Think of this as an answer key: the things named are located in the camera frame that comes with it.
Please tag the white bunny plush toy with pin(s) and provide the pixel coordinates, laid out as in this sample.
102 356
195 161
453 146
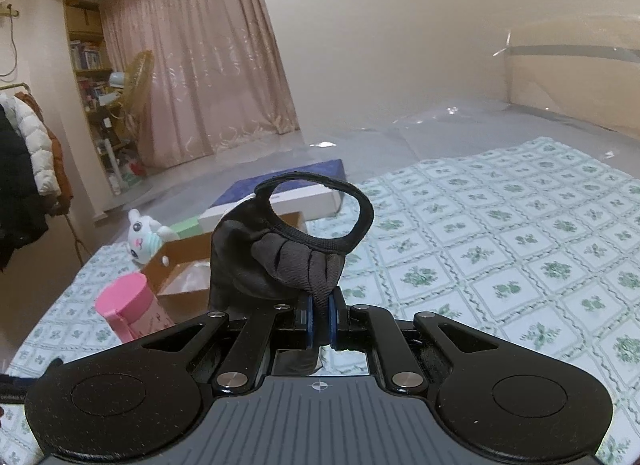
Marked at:
146 236

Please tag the wooden bookshelf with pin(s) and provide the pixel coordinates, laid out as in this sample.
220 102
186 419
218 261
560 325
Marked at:
92 69

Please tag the yellow standing fan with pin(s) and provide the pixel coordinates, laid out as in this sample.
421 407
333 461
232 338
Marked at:
135 93

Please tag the white puffer jacket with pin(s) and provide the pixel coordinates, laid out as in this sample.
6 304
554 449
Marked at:
39 145

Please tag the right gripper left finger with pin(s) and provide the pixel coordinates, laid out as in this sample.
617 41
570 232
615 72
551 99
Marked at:
304 322

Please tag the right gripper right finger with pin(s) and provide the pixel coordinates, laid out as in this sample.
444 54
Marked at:
338 320

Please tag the green flat box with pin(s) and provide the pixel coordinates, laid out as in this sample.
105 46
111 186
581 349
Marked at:
187 228

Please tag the orange brown jacket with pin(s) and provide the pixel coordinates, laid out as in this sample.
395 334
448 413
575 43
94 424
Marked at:
59 206

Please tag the clothes rack rail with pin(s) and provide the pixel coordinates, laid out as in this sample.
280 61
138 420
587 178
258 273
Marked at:
9 12

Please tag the black jacket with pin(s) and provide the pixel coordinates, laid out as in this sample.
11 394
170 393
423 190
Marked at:
23 218

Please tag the clear plastic table cover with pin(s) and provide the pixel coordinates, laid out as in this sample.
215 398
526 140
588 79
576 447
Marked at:
383 95

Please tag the brown cardboard box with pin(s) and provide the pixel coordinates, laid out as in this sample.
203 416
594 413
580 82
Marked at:
179 276

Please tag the pink lidded cup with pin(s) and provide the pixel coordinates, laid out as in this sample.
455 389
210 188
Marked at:
131 309

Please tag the black face mask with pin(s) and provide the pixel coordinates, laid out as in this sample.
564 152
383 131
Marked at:
257 258

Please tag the pink curtain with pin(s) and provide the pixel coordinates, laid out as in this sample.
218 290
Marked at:
218 79

